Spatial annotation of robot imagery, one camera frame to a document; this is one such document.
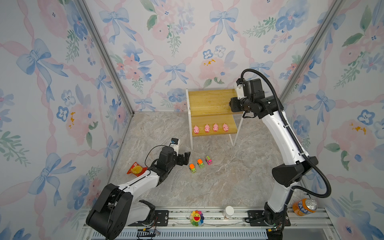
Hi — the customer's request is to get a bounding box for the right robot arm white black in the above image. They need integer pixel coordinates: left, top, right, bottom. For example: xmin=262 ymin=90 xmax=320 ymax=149
xmin=229 ymin=79 xmax=311 ymax=226

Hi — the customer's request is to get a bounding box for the orange green toy truck right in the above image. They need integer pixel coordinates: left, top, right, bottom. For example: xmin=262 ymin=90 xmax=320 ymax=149
xmin=197 ymin=159 xmax=205 ymax=169

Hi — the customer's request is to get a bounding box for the aluminium corner post right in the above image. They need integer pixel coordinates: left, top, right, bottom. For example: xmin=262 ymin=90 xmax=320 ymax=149
xmin=280 ymin=0 xmax=344 ymax=103

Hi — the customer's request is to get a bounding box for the red yellow snack packet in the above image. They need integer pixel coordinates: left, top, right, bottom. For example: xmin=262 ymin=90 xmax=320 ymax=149
xmin=127 ymin=162 xmax=148 ymax=177

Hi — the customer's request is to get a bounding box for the white-framed wooden two-tier shelf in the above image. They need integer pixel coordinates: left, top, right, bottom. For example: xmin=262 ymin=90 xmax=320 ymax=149
xmin=186 ymin=89 xmax=243 ymax=149

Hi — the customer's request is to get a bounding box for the black corrugated cable conduit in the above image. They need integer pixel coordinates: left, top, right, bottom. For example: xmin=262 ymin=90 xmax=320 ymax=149
xmin=240 ymin=68 xmax=332 ymax=199

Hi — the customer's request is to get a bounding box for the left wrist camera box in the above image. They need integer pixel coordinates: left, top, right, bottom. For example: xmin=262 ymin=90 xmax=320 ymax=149
xmin=170 ymin=138 xmax=179 ymax=155

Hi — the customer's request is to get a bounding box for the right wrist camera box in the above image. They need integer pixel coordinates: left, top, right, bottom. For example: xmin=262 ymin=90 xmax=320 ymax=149
xmin=234 ymin=78 xmax=245 ymax=100

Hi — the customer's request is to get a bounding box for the rainbow smiling flower toy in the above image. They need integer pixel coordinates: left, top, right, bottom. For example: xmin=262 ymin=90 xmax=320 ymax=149
xmin=189 ymin=210 xmax=205 ymax=227

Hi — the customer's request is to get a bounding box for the aluminium corner post left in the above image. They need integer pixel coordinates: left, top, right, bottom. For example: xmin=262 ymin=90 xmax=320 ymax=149
xmin=74 ymin=0 xmax=135 ymax=117

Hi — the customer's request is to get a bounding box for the orange green toy truck left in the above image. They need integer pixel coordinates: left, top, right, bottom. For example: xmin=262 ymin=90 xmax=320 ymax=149
xmin=189 ymin=164 xmax=196 ymax=173

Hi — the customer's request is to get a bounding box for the orange soda can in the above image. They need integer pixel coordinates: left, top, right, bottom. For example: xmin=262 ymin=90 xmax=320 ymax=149
xmin=292 ymin=199 xmax=318 ymax=216

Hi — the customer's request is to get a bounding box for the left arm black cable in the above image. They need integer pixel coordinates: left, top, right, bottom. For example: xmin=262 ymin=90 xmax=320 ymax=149
xmin=144 ymin=144 xmax=172 ymax=169

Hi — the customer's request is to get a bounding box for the aluminium corner post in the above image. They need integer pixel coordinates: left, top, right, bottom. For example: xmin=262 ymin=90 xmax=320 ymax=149
xmin=74 ymin=0 xmax=135 ymax=117
xmin=280 ymin=0 xmax=344 ymax=103

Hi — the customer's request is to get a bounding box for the white round knob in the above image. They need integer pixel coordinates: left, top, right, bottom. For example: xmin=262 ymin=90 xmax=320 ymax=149
xmin=223 ymin=206 xmax=235 ymax=219

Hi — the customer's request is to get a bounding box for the pink toy truck green top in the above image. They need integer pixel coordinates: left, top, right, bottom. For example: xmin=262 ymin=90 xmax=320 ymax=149
xmin=206 ymin=156 xmax=213 ymax=165

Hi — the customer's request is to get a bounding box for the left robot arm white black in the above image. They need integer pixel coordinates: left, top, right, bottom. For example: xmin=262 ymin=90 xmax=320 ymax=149
xmin=86 ymin=145 xmax=191 ymax=240

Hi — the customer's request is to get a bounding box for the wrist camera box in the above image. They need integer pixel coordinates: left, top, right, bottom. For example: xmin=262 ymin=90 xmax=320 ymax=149
xmin=234 ymin=78 xmax=245 ymax=100
xmin=170 ymin=138 xmax=179 ymax=155

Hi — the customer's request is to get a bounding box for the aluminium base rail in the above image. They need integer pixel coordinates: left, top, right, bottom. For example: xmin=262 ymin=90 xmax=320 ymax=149
xmin=80 ymin=206 xmax=334 ymax=240

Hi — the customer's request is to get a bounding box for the orange green toy truck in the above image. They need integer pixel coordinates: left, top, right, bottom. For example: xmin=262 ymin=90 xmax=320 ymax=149
xmin=189 ymin=164 xmax=196 ymax=173
xmin=197 ymin=159 xmax=205 ymax=169

